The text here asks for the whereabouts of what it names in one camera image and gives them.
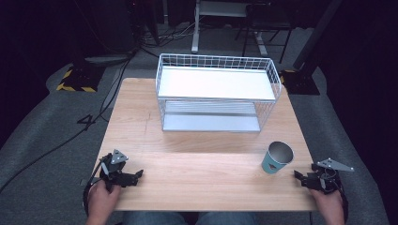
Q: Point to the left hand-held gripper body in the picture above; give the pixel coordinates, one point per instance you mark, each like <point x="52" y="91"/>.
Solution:
<point x="114" y="168"/>

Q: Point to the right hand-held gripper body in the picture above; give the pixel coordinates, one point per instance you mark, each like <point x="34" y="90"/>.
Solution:
<point x="324" y="181"/>

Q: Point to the person's right hand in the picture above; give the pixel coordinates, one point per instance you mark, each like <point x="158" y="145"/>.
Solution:
<point x="331" y="204"/>

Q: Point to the person's left hand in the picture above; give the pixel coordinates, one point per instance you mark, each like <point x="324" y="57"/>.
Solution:
<point x="101" y="201"/>

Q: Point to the teal paper cup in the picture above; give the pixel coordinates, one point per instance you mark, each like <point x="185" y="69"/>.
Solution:
<point x="275" y="162"/>

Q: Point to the person's left leg in jeans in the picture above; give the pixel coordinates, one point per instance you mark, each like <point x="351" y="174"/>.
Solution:
<point x="156" y="218"/>

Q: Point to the person's leg in jeans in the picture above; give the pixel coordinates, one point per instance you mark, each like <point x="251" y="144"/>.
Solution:
<point x="226" y="218"/>
<point x="156" y="218"/>

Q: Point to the person's right leg in jeans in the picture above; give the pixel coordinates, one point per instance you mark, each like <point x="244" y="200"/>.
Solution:
<point x="226" y="218"/>

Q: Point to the black yellow striped stand base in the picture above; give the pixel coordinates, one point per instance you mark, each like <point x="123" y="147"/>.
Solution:
<point x="79" y="79"/>

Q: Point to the black stand with slanted pole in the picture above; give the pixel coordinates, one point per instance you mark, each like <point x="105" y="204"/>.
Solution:
<point x="313" y="40"/>

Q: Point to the black chair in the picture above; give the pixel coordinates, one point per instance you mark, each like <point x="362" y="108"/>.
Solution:
<point x="269" y="22"/>

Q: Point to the white desk frame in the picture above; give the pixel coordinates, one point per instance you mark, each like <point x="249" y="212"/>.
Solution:
<point x="219" y="9"/>

